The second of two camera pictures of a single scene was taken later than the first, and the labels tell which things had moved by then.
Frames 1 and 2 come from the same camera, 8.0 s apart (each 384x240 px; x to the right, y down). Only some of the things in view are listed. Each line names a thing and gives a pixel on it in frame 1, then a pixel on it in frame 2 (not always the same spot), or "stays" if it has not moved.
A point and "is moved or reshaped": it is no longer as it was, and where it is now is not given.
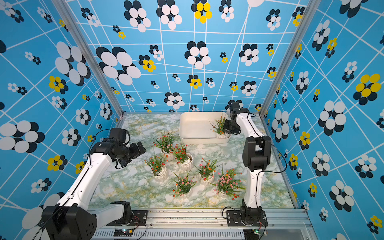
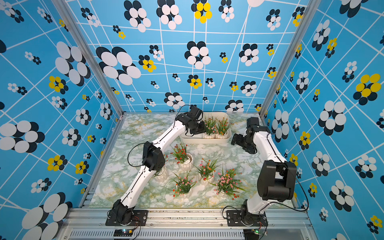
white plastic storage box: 194,128 stays
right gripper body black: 230,127 -> 242,141
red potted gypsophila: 157,165 stays
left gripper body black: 134,151 -> 198,127
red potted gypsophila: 183,158 stays
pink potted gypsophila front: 183,184 stays
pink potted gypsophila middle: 206,172 stays
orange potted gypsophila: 219,128 stays
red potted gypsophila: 165,143 is moved or reshaped
